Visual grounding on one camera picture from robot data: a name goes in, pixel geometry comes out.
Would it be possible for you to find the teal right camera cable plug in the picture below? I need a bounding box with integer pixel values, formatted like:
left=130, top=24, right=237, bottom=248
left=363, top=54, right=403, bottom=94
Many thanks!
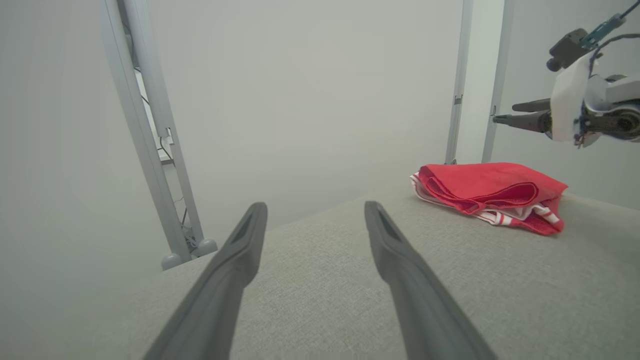
left=579, top=13, right=626, bottom=50

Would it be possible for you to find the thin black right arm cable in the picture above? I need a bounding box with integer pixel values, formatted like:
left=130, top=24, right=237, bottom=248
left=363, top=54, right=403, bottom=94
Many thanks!
left=587, top=0, right=640, bottom=79

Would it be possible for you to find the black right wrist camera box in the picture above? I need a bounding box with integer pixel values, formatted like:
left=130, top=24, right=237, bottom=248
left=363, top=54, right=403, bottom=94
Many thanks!
left=545, top=28, right=591, bottom=72

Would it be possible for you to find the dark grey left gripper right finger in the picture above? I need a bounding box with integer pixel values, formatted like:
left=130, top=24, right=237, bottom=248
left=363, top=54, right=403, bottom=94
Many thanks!
left=363, top=200, right=499, bottom=360

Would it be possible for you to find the grey metal post with foot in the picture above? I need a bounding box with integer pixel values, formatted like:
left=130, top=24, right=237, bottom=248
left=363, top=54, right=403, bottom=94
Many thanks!
left=99, top=0, right=194, bottom=271
left=121, top=0, right=219, bottom=257

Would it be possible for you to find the red white basketball jersey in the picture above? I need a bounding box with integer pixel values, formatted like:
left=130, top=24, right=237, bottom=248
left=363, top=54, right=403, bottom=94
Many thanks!
left=409, top=162, right=570, bottom=236

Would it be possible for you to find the grey metal frame post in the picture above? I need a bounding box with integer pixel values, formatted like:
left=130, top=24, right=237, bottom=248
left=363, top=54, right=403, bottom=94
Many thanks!
left=444, top=0, right=475, bottom=165
left=481, top=0, right=516, bottom=164

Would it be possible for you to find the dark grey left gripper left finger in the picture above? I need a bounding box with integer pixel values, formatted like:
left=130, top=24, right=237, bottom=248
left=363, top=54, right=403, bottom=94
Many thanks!
left=142, top=201, right=269, bottom=360

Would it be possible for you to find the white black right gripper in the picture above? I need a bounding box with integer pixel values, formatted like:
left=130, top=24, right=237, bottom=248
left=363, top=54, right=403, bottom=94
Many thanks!
left=492, top=49, right=599, bottom=144

